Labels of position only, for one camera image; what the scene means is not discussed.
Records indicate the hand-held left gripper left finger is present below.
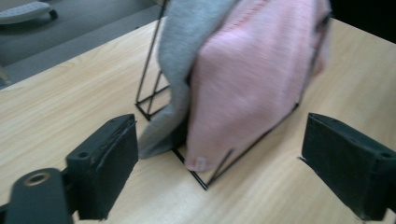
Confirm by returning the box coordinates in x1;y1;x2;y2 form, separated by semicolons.
65;113;140;221

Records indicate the black wire rack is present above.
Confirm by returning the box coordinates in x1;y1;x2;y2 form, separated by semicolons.
134;0;301;191

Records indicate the grey chair base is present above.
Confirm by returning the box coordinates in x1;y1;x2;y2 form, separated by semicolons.
0;1;59;26

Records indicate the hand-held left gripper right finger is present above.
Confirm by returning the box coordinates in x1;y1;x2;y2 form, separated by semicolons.
299;112;396;222

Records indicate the pink knit beanie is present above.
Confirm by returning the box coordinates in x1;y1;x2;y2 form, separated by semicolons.
184;0;332;173

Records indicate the grey knit beanie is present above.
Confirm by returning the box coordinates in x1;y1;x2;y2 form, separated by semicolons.
137;0;241;161

